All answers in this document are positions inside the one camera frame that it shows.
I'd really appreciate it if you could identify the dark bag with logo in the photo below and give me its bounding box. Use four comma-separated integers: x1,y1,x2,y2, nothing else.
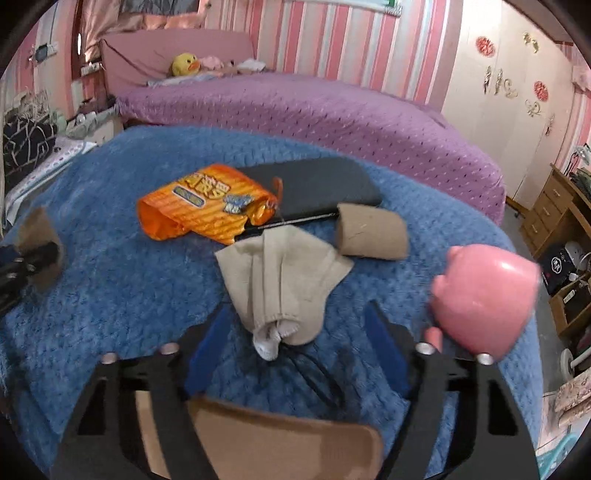
540,242,573,296

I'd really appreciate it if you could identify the black cord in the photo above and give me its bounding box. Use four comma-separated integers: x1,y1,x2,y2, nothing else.
284,344,346,409

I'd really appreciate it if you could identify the beige sock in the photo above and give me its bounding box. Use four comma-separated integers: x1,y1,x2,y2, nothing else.
215,225,355,361

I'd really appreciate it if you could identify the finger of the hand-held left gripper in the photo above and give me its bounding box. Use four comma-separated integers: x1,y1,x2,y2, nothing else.
13,243,60,278

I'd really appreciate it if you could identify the pink satin curtain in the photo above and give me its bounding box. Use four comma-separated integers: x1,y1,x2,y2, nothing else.
78,0,208,61

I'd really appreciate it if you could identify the yellow duck plush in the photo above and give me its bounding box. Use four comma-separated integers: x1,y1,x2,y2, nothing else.
172,52,200,78

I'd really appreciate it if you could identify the dark grey pouch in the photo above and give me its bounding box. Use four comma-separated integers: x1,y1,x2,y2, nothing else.
238,156,384,228

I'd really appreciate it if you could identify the floral cushion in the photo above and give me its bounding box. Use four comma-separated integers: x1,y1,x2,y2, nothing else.
554,369,591,428

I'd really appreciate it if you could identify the light blue pillow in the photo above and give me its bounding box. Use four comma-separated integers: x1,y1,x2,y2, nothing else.
148,74,218,88

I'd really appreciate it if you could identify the tan phone case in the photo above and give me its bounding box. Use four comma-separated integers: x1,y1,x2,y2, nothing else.
136,392,385,480

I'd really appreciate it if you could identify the white patterned quilt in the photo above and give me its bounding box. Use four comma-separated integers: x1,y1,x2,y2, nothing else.
4,138,98,208

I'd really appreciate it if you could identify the blue fleece blanket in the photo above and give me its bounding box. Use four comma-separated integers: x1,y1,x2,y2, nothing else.
0,126,543,480

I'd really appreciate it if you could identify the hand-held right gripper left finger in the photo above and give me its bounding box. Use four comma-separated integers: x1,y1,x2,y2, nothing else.
51,302,234,480

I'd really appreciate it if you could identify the orange snack bag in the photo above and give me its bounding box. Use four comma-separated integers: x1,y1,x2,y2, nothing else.
137,164,280,245

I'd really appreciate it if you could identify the white wardrobe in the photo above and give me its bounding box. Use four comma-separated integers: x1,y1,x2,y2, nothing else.
441,0,585,208

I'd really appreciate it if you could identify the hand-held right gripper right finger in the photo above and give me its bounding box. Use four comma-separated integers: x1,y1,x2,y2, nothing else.
364,300,541,480

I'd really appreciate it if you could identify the black patterned cloth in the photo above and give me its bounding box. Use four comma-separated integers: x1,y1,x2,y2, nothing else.
2,113,58,181

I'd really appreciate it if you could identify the pink cup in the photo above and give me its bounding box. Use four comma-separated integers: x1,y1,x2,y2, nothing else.
424,244,542,365

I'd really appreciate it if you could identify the teal plastic basket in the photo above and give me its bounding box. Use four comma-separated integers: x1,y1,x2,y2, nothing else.
537,431,583,480

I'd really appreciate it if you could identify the cardboard tube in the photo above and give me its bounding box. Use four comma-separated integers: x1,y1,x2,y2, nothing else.
335,203,411,260

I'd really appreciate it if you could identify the purple bedspread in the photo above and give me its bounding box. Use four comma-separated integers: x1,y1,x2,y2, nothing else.
115,71,506,227

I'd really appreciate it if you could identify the pink covered headboard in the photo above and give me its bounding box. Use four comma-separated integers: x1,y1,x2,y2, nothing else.
100,30,254,95

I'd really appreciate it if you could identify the wooden desk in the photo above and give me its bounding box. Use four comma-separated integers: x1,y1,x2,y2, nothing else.
519,164,591,337

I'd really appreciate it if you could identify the brown paper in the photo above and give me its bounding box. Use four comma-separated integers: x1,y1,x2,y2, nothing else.
17,206,64,292

